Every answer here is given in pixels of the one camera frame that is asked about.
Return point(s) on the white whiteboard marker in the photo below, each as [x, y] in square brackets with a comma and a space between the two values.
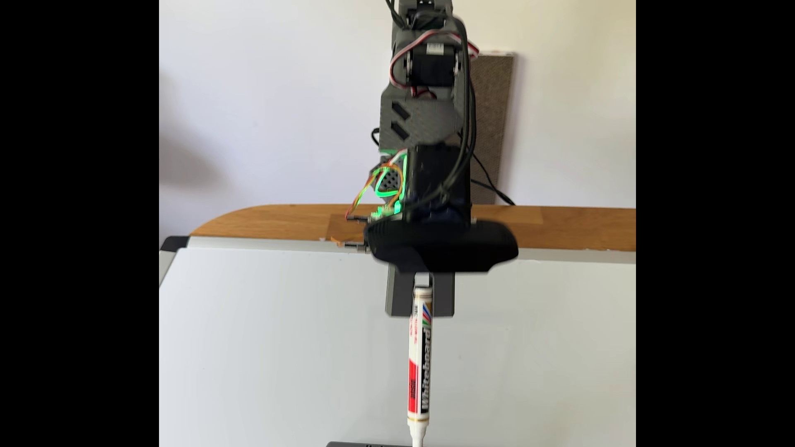
[420, 366]

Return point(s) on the brown corrugated cardboard panel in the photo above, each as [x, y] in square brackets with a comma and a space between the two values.
[494, 112]

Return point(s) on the grey marker holder block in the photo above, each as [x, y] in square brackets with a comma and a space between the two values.
[366, 444]

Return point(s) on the black oval camera box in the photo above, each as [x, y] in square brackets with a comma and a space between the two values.
[441, 248]

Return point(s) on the whiteboard with silver frame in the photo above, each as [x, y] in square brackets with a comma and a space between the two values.
[261, 347]

